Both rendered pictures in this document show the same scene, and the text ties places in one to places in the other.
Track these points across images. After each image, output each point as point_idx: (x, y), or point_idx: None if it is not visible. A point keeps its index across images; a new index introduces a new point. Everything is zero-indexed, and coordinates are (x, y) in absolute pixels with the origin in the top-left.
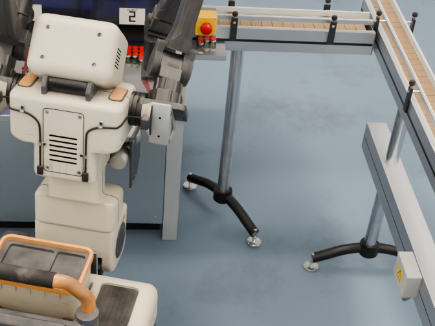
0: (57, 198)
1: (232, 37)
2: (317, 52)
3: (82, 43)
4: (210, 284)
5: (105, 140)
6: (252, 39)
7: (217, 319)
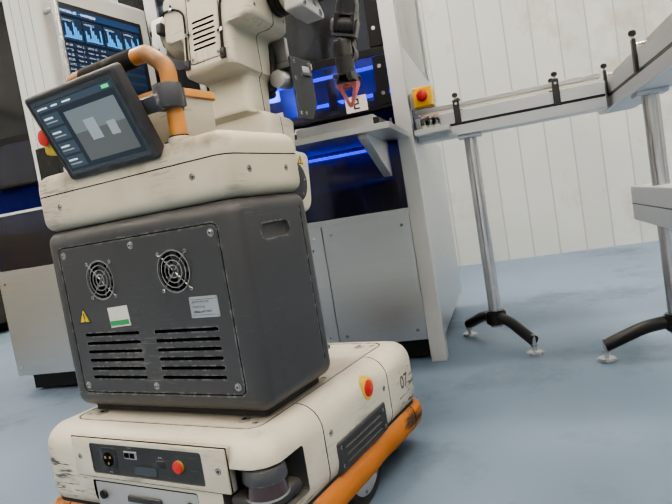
0: (221, 124)
1: (457, 119)
2: (547, 116)
3: None
4: (479, 379)
5: (235, 1)
6: (477, 118)
7: (481, 398)
